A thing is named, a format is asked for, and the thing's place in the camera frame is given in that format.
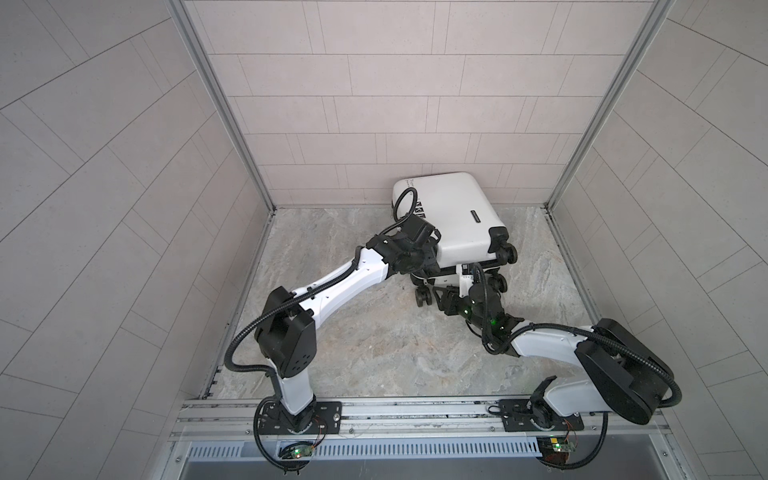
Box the white black-lined carry-on suitcase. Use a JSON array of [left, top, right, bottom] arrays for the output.
[[392, 172, 517, 306]]

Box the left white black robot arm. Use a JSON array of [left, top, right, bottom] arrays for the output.
[[224, 187, 441, 433]]

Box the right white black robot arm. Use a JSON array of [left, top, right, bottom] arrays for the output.
[[414, 264, 683, 471]]

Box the right green circuit board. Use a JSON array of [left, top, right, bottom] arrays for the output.
[[536, 437, 576, 466]]

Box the green circuit board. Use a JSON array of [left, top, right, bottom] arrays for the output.
[[536, 437, 576, 466], [279, 442, 314, 461]]

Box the left green circuit board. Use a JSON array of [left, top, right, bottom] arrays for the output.
[[279, 442, 314, 461]]

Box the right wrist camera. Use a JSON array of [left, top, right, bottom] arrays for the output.
[[456, 264, 474, 297]]

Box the aluminium mounting rail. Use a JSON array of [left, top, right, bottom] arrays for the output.
[[161, 392, 670, 445]]

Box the left aluminium corner post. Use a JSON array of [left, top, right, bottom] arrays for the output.
[[166, 0, 276, 216]]

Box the aluminium corner post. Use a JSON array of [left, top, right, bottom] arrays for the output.
[[166, 0, 276, 216], [544, 0, 675, 213]]

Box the right aluminium corner post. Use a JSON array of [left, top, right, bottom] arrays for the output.
[[544, 0, 675, 213]]

